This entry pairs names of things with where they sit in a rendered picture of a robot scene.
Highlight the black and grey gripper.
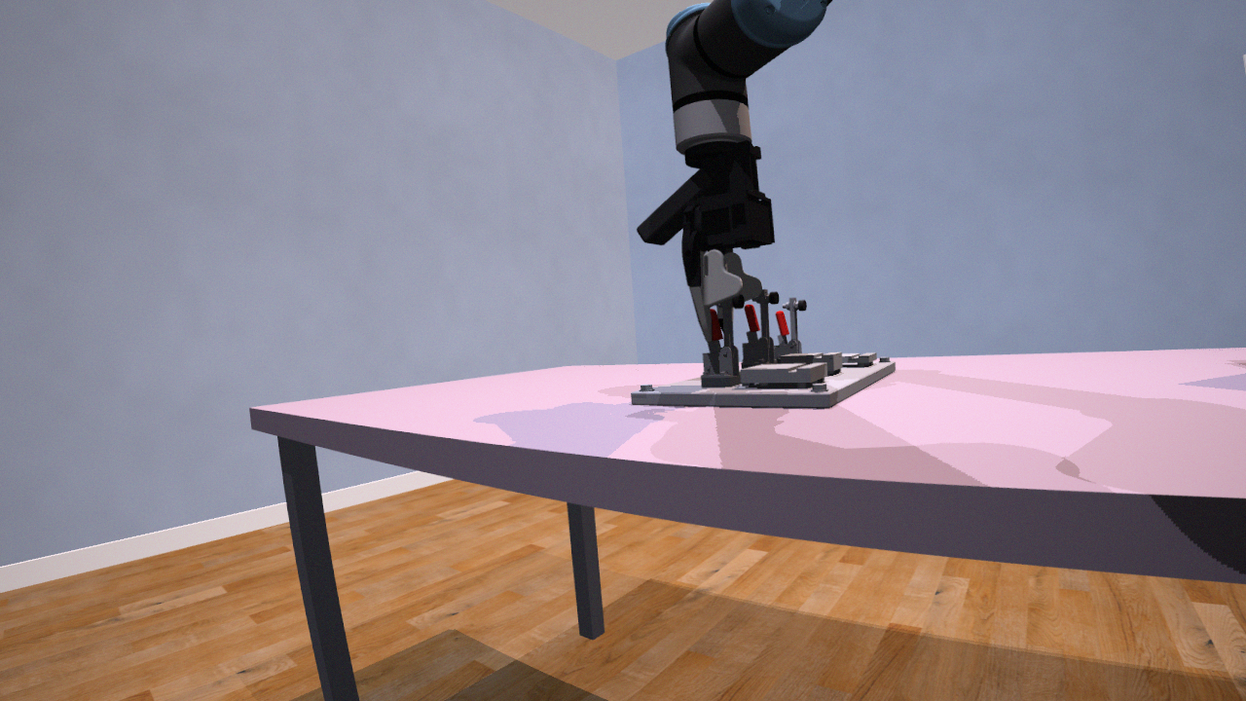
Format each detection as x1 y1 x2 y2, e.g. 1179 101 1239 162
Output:
682 139 775 342

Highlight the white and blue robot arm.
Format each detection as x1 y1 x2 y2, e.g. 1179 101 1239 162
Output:
637 0 832 245

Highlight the grey toggle clamp with red handle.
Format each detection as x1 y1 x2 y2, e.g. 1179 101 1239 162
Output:
741 289 779 369
701 294 745 387

